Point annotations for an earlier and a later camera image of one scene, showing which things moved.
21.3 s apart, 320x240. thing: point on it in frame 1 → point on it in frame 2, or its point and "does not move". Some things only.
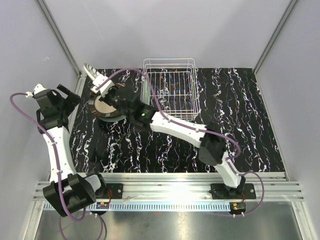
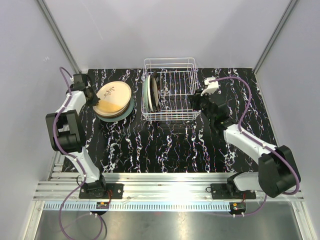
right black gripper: [116, 89] → [195, 99]
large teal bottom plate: [113, 119] does not move
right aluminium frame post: [288, 9] does not move
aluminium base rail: [190, 186] does not move
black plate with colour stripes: [102, 109] → [155, 91]
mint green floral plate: [146, 90] does not move
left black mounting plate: [114, 191] does not move
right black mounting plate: [220, 191] does not move
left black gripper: [72, 100] → [96, 100]
